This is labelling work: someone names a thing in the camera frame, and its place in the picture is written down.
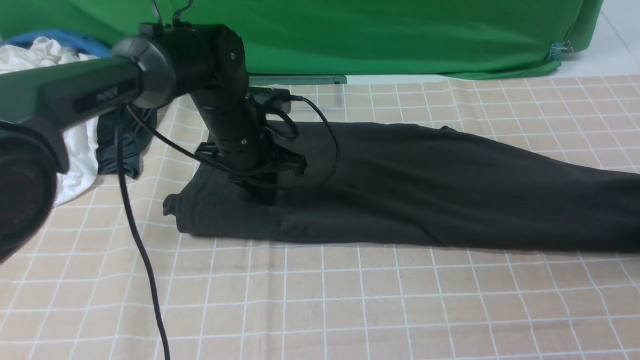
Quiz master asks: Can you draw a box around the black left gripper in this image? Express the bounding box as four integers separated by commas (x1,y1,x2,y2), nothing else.
190,86,307,205

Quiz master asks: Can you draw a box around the gray long-sleeved shirt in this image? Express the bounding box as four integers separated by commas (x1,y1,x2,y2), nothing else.
162,122,640,253

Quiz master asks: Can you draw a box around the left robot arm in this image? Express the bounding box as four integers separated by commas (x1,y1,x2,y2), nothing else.
0,22,307,261

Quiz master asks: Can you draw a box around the white crumpled shirt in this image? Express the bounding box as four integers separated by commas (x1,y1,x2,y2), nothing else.
0,36,99,207

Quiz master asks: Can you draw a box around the dark gray crumpled garment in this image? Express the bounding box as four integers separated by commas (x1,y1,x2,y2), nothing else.
95,105,153,179

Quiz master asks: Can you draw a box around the green backdrop cloth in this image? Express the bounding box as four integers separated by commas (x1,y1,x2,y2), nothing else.
1,0,602,80

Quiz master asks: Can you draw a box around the blue crumpled garment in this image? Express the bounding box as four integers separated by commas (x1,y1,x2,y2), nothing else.
1,29,111,58

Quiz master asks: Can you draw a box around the beige checkered tablecloth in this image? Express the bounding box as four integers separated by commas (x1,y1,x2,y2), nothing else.
0,75,639,360

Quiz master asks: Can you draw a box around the blue binder clip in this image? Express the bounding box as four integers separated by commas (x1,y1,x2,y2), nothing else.
547,41,575,62

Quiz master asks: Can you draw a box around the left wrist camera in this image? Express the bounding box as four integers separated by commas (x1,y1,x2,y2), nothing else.
248,86,291,114

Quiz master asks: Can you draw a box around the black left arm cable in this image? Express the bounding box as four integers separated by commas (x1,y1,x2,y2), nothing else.
115,95,342,360

